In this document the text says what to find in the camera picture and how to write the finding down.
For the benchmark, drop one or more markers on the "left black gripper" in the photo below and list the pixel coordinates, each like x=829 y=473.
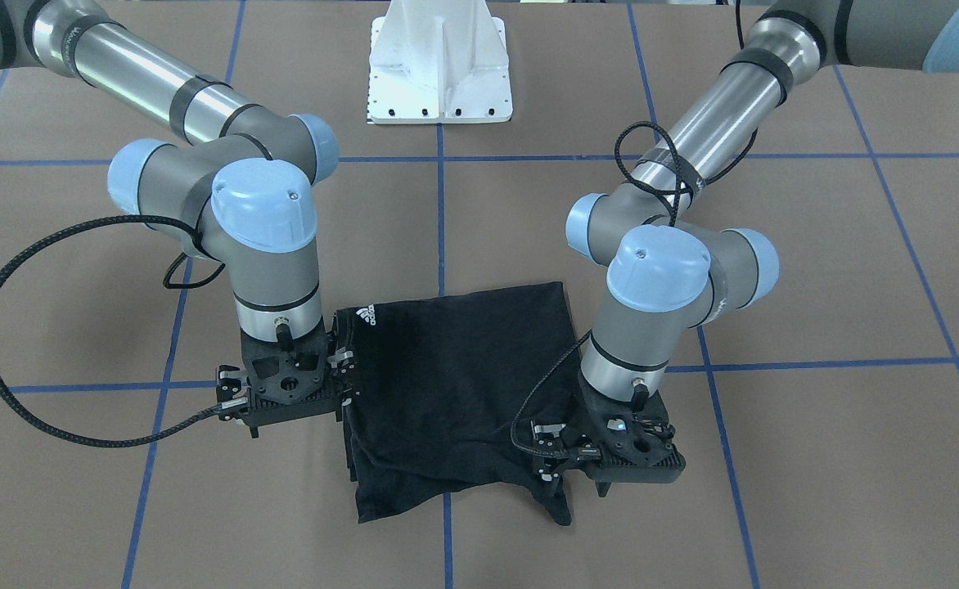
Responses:
x=584 y=411

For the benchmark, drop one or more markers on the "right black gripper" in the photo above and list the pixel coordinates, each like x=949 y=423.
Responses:
x=343 y=365

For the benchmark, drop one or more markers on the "black graphic t-shirt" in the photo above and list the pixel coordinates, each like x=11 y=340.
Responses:
x=439 y=386

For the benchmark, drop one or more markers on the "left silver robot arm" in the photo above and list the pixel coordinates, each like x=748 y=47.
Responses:
x=665 y=276

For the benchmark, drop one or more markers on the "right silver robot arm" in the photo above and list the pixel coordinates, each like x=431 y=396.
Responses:
x=238 y=191

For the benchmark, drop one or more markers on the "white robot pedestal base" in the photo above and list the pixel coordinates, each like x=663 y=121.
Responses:
x=438 y=62

